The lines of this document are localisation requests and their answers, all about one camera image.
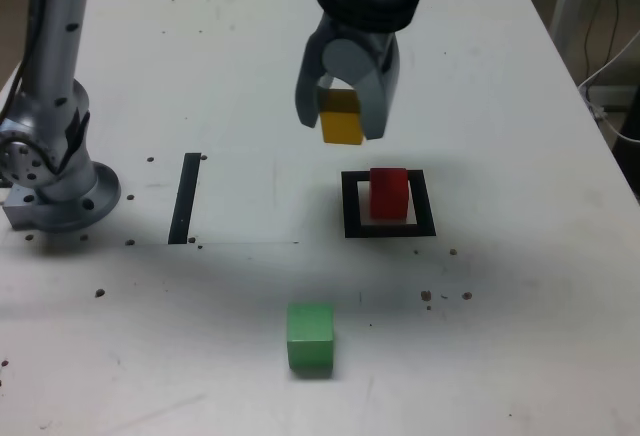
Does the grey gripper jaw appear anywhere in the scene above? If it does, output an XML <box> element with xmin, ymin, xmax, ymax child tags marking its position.
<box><xmin>321</xmin><ymin>31</ymin><xmax>402</xmax><ymax>142</ymax></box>
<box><xmin>293</xmin><ymin>14</ymin><xmax>333</xmax><ymax>131</ymax></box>

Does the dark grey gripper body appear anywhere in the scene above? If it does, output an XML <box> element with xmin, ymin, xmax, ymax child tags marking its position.
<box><xmin>319</xmin><ymin>14</ymin><xmax>399</xmax><ymax>57</ymax></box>

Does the yellow cube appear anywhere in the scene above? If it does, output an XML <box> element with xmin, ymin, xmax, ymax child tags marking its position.
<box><xmin>317</xmin><ymin>88</ymin><xmax>365</xmax><ymax>146</ymax></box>

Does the red cube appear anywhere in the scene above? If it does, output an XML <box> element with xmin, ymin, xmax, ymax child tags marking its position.
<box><xmin>368</xmin><ymin>167</ymin><xmax>411</xmax><ymax>221</ymax></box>

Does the green cube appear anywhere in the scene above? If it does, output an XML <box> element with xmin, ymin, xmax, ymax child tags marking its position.
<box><xmin>286</xmin><ymin>302</ymin><xmax>335</xmax><ymax>372</ymax></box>

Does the black tape square outline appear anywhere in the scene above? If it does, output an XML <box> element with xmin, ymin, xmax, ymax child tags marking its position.
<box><xmin>340</xmin><ymin>169</ymin><xmax>437</xmax><ymax>240</ymax></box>

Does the black tape strip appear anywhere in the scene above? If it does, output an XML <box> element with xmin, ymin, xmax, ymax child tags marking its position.
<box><xmin>167</xmin><ymin>152</ymin><xmax>202</xmax><ymax>246</ymax></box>

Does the white cable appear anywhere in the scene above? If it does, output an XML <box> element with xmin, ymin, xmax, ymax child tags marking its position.
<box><xmin>577</xmin><ymin>29</ymin><xmax>640</xmax><ymax>143</ymax></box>

